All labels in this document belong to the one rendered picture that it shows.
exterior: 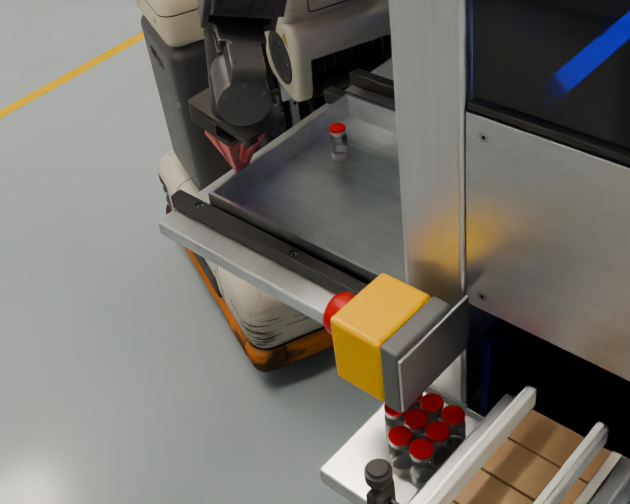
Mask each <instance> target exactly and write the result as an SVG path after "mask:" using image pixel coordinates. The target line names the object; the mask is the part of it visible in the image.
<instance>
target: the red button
mask: <svg viewBox="0 0 630 504"><path fill-rule="evenodd" d="M355 296H356V295H354V294H352V293H351V292H341V293H338V294H336V295H335V296H334V297H333V298H332V299H331V300H330V301H329V303H328V304H327V306H326V308H325V310H324V314H323V325H324V327H325V329H326V331H327V332H328V333H330V334H332V330H331V323H330V320H331V318H332V316H333V315H335V314H336V313H337V312H338V311H339V310H340V309H341V308H342V307H344V306H345V305H346V304H347V303H348V302H349V301H350V300H351V299H353V298H354V297H355Z"/></svg>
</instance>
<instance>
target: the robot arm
mask: <svg viewBox="0 0 630 504"><path fill-rule="evenodd" d="M286 2H287V0H198V8H197V10H198V15H199V20H200V25H201V28H204V41H205V51H206V60H207V70H208V79H209V88H207V89H205V90H204V91H202V92H200V93H199V94H197V95H195V96H193V97H192V98H190V99H189V100H188V102H189V110H190V113H191V120H192V121H193V122H194V123H195V124H197V125H198V126H200V127H201V128H203V129H204V130H205V135H206V136H207V137H208V138H209V139H210V141H211V142H212V143H213V144H214V146H215V147H216V148H217V149H218V150H219V152H220V153H221V154H222V155H223V156H224V158H225V159H226V160H227V162H228V163H229V164H230V166H231V167H232V168H233V170H234V171H235V172H237V171H239V170H240V169H242V168H243V167H245V166H247V165H248V164H250V161H251V159H252V156H253V154H254V152H255V149H256V148H257V146H258V145H259V143H260V142H261V140H262V138H263V137H264V135H265V134H266V132H267V133H268V134H270V135H271V136H273V137H276V136H277V135H279V134H281V133H282V132H284V130H285V127H284V125H285V113H284V112H283V111H281V110H279V109H278V108H276V107H275V106H273V105H272V97H271V93H270V89H269V86H268V82H267V78H266V65H265V61H264V56H263V52H262V48H266V44H267V40H266V36H265V33H264V32H266V31H276V26H277V21H278V17H284V12H285V7H286ZM239 147H240V153H239V155H238V150H239Z"/></svg>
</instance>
